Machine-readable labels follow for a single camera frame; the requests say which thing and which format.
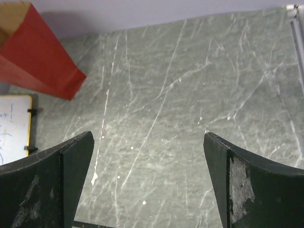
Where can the small whiteboard yellow frame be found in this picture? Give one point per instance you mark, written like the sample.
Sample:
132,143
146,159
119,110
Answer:
16,112

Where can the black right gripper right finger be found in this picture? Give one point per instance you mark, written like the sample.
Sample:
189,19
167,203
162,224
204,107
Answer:
252,191

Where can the aluminium table edge rail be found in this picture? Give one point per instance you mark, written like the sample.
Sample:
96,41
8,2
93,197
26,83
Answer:
296,16

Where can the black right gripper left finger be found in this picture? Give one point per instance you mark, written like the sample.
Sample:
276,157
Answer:
43,189

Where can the red paper bag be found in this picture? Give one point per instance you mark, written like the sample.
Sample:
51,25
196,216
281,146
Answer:
31,56

